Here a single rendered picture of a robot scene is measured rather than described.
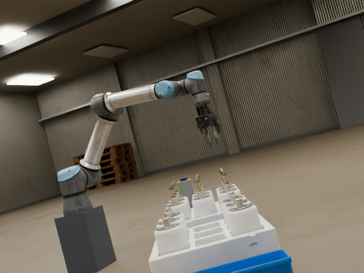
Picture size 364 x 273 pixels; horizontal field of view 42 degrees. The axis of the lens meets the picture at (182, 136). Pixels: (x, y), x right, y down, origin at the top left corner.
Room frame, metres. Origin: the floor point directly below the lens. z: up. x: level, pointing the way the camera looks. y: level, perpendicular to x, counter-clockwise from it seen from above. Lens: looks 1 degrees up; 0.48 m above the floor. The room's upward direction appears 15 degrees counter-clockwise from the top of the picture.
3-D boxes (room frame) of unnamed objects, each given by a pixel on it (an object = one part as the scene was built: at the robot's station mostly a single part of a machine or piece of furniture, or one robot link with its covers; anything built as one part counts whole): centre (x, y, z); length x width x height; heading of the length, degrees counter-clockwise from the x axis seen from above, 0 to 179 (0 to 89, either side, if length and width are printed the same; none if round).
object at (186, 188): (2.45, 0.05, 0.16); 0.07 x 0.07 x 0.31; 88
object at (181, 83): (2.28, -0.03, 0.76); 0.11 x 0.11 x 0.08; 67
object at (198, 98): (2.26, -0.14, 0.68); 0.08 x 0.08 x 0.05
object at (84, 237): (2.44, 0.61, 0.15); 0.18 x 0.18 x 0.30; 66
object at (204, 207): (2.04, -0.02, 0.16); 0.10 x 0.10 x 0.18
